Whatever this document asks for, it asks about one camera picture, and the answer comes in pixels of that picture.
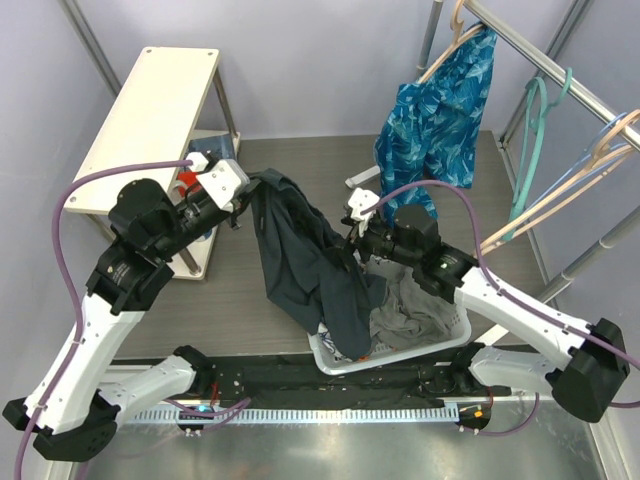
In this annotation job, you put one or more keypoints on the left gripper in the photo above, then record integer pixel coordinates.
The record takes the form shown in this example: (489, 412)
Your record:
(232, 210)

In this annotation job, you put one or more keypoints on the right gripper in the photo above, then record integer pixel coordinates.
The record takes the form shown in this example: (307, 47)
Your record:
(356, 240)

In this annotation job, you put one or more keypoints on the dark navy shorts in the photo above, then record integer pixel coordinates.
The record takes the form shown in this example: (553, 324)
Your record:
(307, 273)

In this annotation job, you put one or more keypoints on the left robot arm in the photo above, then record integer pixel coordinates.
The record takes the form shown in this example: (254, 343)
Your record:
(69, 417)

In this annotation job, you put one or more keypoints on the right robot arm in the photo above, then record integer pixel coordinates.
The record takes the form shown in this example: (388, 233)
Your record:
(577, 363)

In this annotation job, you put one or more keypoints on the blue floral shorts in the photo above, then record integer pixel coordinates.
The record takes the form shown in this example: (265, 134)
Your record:
(432, 130)

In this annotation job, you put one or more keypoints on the teal plastic hanger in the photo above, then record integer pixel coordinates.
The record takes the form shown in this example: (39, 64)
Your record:
(537, 109)

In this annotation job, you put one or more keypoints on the beige wooden hanger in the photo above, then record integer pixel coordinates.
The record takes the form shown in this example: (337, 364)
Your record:
(460, 36)

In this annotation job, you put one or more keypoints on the light blue hanger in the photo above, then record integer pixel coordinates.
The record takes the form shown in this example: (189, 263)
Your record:
(586, 155)

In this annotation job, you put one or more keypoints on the red box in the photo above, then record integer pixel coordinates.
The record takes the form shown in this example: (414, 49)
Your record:
(186, 180)

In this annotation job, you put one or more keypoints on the blue book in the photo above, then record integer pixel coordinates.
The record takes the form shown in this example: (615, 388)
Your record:
(220, 146)

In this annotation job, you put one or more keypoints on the grey cloth in basket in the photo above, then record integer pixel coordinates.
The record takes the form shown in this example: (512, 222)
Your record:
(408, 316)

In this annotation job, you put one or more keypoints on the white side shelf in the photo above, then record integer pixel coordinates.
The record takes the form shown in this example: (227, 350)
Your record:
(153, 119)

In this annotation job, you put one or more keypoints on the patterned white cloth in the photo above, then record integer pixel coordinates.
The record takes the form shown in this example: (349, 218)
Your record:
(325, 339)

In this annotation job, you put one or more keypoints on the white laundry basket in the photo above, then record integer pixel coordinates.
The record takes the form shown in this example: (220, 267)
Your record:
(381, 354)

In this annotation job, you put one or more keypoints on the metal clothes rack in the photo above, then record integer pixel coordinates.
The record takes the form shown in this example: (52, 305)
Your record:
(546, 65)

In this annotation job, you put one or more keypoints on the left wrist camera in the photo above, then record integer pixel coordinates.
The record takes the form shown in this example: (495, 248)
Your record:
(223, 180)

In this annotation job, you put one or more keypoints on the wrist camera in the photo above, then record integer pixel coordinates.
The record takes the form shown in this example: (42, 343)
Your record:
(361, 204)
(223, 180)

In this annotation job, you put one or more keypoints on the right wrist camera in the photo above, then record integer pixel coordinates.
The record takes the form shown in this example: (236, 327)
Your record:
(361, 204)

